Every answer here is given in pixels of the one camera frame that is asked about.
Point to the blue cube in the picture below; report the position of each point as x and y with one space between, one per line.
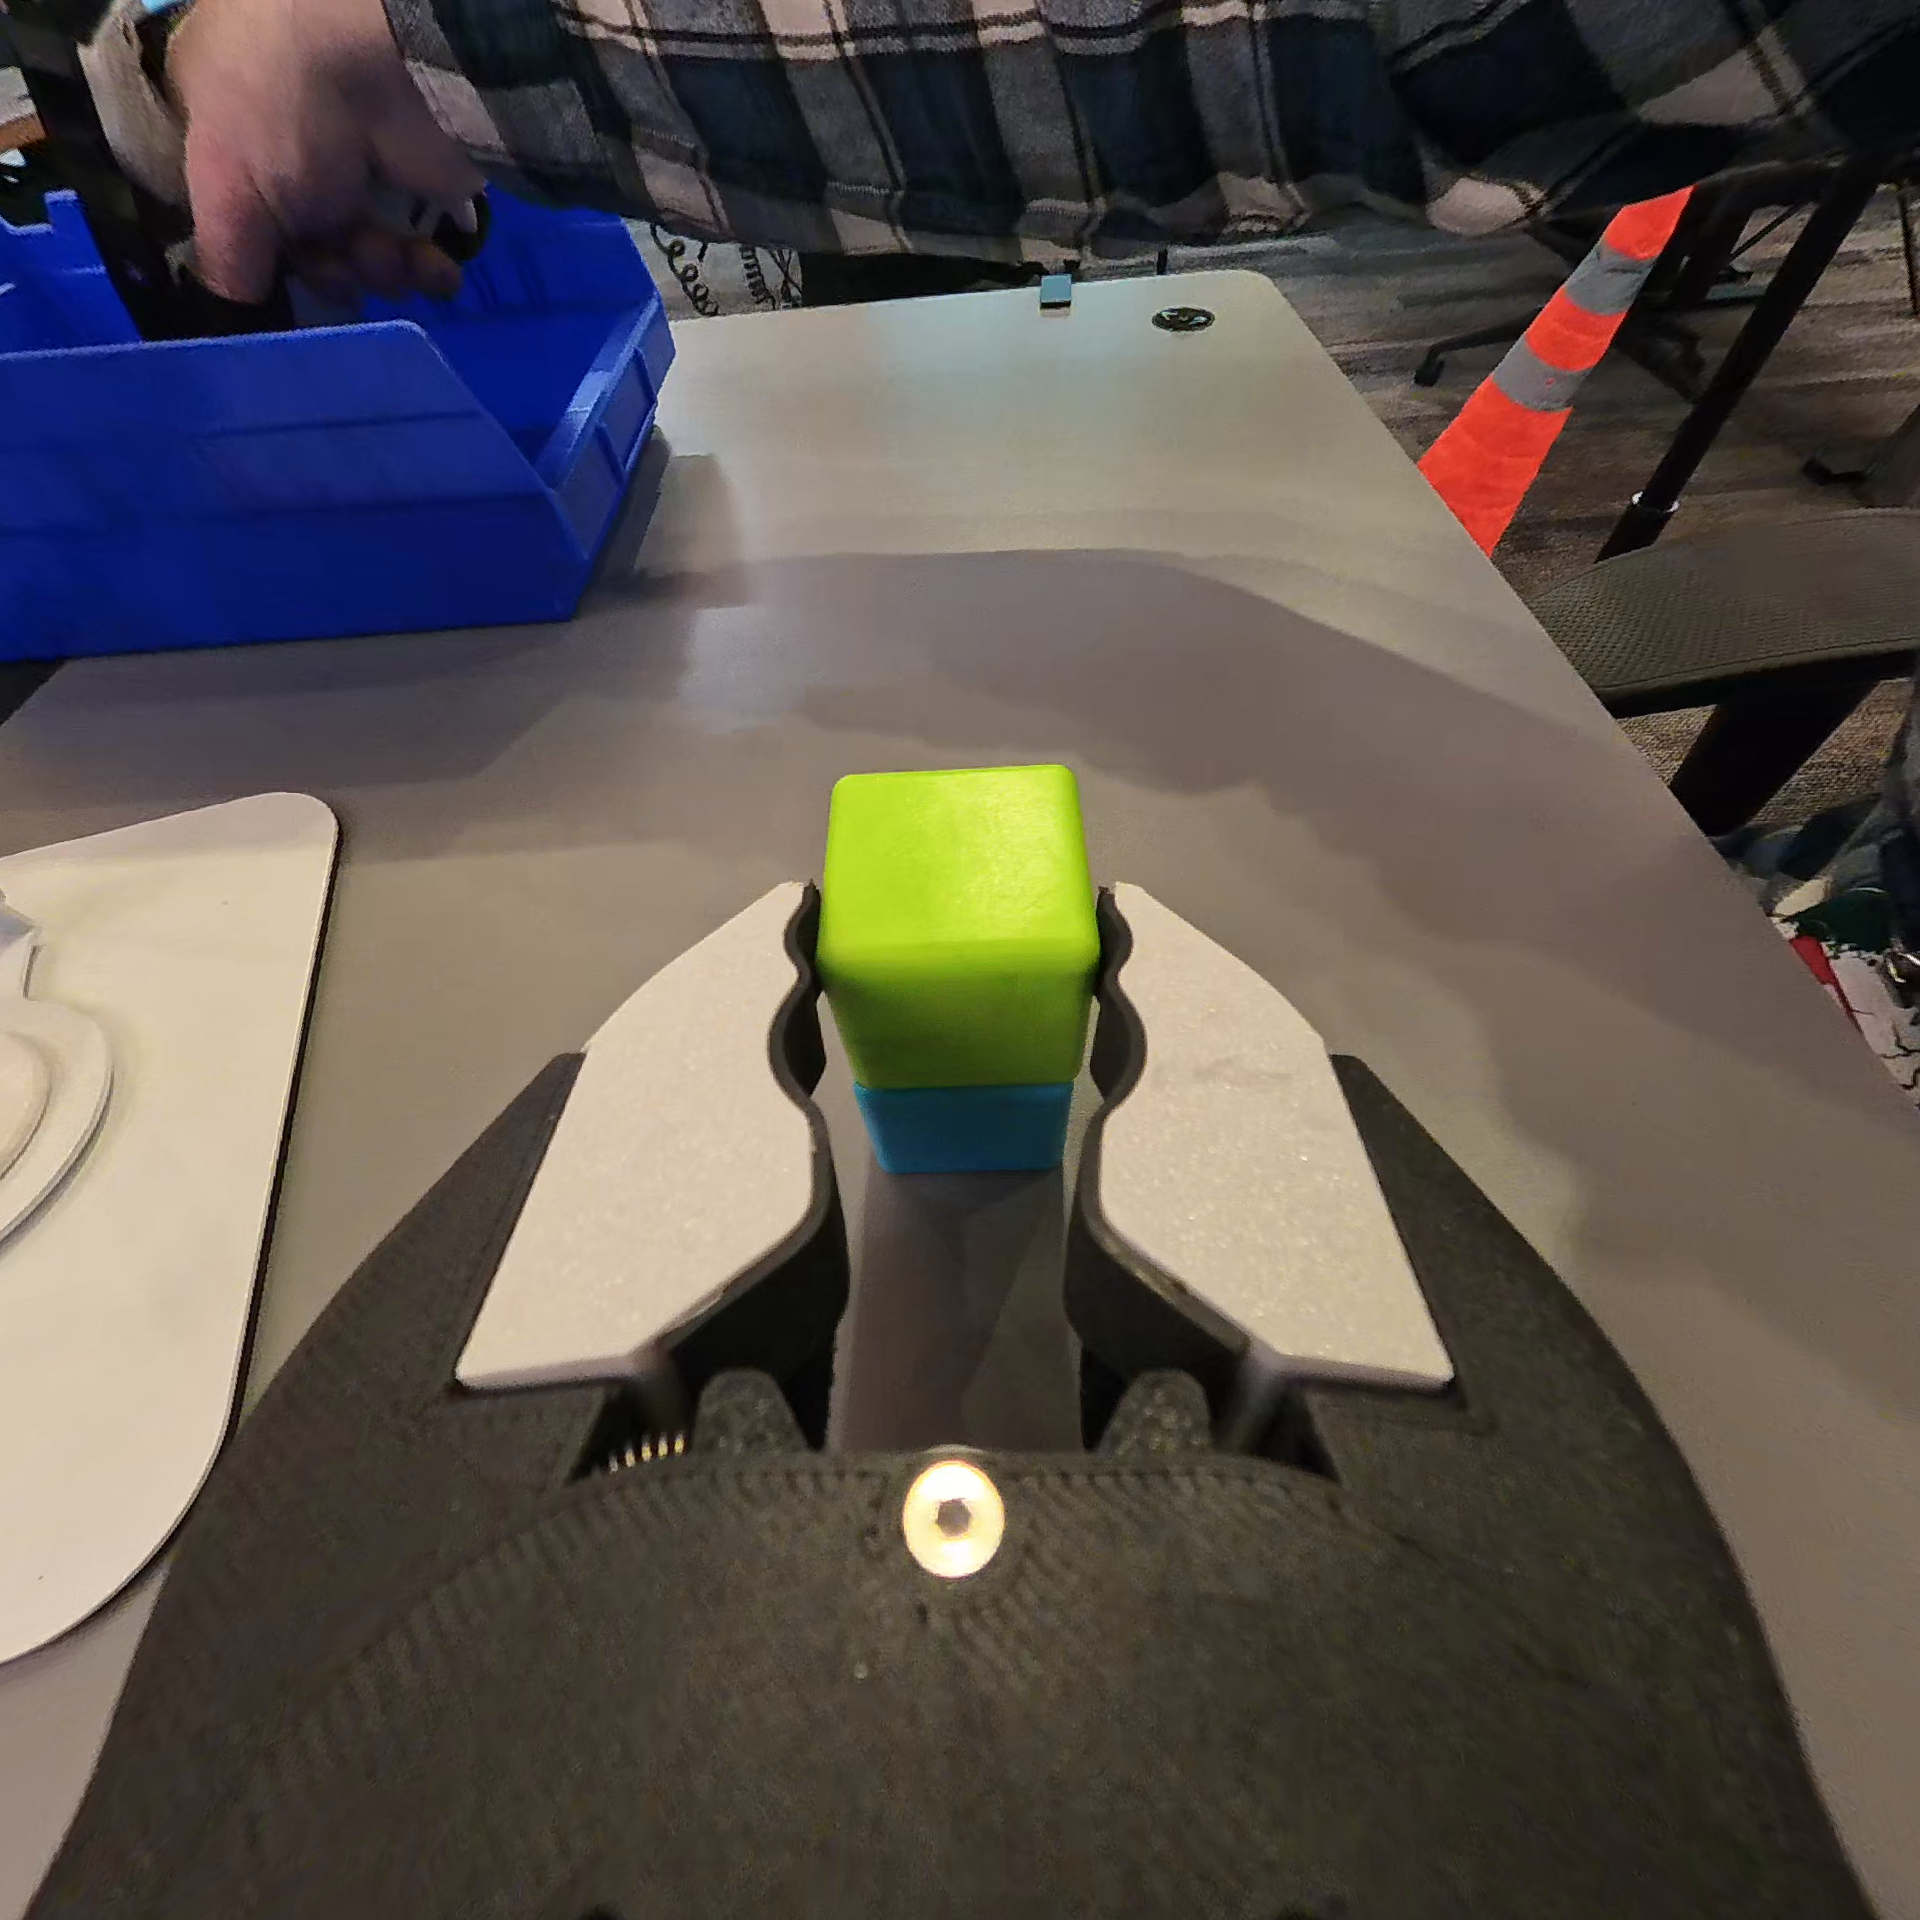
960 1129

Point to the person's right forearm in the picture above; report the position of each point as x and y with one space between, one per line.
598 119

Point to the person's plaid shirt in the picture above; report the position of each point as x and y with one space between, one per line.
1200 91

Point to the white adjustable document stand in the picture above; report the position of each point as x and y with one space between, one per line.
181 1126

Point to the person's right hand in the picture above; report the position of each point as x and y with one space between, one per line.
303 151

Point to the blue plastic bin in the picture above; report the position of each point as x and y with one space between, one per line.
303 493

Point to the orange traffic cone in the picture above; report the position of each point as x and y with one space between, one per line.
1559 344

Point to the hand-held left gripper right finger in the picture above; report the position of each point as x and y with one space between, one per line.
1245 1187

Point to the grey desk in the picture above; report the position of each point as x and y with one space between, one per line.
1276 749

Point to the black desk grommet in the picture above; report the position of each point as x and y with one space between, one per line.
1186 318

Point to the green cube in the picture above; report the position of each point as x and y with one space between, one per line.
960 931

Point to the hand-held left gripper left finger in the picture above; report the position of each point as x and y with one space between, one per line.
644 1200

